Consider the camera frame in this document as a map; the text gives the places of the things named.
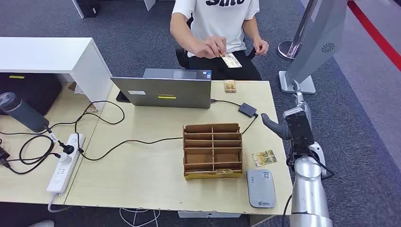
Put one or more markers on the black adapter box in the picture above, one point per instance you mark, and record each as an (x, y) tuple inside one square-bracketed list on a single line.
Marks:
[(247, 110)]

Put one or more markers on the black plug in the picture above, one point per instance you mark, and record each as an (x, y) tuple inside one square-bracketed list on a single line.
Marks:
[(67, 148)]

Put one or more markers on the person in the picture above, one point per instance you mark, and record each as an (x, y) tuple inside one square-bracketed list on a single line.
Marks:
[(219, 18)]

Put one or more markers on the white rounded object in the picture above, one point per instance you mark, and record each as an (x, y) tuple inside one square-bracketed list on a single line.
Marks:
[(42, 224)]

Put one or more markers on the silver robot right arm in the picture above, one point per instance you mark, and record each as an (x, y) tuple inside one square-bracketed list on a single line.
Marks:
[(308, 194)]

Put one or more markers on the person's left forearm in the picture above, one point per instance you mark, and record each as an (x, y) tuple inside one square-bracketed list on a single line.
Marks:
[(252, 29)]

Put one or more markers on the person's left hand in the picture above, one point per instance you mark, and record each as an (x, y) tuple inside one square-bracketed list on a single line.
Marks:
[(261, 46)]

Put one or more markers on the person's right hand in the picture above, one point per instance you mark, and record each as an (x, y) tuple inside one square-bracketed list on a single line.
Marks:
[(208, 47)]

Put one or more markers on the black cabinet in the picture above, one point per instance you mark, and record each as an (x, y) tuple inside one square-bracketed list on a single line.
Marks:
[(89, 7)]

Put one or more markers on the black phone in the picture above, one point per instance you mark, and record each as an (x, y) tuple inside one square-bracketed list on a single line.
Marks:
[(121, 97)]

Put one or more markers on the chrome stanchion post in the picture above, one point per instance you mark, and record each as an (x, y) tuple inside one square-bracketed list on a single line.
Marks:
[(289, 50)]

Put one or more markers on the white plug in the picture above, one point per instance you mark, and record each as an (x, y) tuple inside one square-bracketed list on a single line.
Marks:
[(64, 157)]

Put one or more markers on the black charger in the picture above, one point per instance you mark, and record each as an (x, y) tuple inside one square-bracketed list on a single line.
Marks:
[(3, 153)]

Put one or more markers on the grey kiosk stand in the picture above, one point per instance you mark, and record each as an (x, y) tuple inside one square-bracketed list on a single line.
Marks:
[(319, 37)]

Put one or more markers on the dark grey bottle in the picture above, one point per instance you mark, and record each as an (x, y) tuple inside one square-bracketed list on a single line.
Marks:
[(26, 116)]

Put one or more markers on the person's right forearm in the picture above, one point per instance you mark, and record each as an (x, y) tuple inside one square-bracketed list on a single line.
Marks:
[(181, 34)]

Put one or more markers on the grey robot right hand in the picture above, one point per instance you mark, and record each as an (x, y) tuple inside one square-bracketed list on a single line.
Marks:
[(274, 127)]

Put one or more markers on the grey laptop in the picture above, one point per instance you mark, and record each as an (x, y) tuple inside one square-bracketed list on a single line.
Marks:
[(166, 92)]

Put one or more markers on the wooden card organizer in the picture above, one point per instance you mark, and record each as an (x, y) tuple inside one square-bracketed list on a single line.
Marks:
[(200, 158)]

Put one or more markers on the yellow patterned card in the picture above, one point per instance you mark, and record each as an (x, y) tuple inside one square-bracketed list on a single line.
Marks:
[(224, 171), (230, 86), (231, 61), (264, 158)]

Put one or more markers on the white power strip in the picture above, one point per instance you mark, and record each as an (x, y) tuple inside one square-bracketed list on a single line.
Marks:
[(62, 170)]

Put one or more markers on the brown cardboard piece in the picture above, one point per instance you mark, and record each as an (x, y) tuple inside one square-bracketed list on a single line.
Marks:
[(91, 109)]

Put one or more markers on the black bag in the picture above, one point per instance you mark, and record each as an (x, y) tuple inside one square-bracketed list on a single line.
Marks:
[(31, 91)]

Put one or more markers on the white panel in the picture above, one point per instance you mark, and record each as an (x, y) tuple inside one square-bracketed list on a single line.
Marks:
[(149, 3)]

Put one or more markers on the grey card reader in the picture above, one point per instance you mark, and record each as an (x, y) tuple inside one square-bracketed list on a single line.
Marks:
[(261, 189)]

